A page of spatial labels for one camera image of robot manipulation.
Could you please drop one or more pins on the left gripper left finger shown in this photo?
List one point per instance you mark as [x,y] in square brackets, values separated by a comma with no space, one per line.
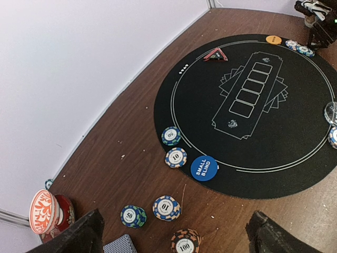
[85,235]

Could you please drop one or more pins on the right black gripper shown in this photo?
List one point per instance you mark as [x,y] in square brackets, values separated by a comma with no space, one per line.
[322,33]

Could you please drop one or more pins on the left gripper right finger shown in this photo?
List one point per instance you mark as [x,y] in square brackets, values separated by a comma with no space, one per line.
[265,235]

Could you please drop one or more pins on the green white chips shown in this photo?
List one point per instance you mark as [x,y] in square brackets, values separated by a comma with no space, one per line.
[305,51]
[171,136]

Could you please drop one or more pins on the blue white chips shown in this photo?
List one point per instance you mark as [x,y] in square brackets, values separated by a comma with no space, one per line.
[176,158]
[291,44]
[332,138]

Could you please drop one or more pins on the orange big blind button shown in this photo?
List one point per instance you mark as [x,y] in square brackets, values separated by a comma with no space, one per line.
[273,39]

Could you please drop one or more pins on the blue white chip stack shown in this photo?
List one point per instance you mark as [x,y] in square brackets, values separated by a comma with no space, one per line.
[166,208]

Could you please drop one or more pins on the blue small blind button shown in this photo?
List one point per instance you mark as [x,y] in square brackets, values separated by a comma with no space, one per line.
[204,168]

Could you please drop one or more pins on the red black all-in triangle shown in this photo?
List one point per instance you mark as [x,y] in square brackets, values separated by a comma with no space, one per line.
[216,55]

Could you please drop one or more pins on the dark red saucer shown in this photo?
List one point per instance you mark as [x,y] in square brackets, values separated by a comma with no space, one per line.
[67,220]

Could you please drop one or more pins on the blue card deck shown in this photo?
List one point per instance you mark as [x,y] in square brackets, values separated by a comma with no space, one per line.
[123,244]

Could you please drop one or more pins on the red white patterned bowl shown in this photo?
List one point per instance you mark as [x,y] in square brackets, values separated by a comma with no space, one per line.
[44,213]

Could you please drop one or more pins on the green white chip stack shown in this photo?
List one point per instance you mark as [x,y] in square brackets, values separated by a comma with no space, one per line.
[133,216]

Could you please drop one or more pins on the round black poker mat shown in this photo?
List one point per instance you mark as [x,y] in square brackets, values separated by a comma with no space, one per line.
[260,115]

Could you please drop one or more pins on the left aluminium frame post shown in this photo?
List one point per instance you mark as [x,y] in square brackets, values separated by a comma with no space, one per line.
[13,218]

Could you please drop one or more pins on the aluminium frame post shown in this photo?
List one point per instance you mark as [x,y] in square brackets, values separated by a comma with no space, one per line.
[211,4]
[13,218]

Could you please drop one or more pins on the right aluminium frame post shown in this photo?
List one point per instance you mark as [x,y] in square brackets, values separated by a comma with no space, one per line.
[211,4]

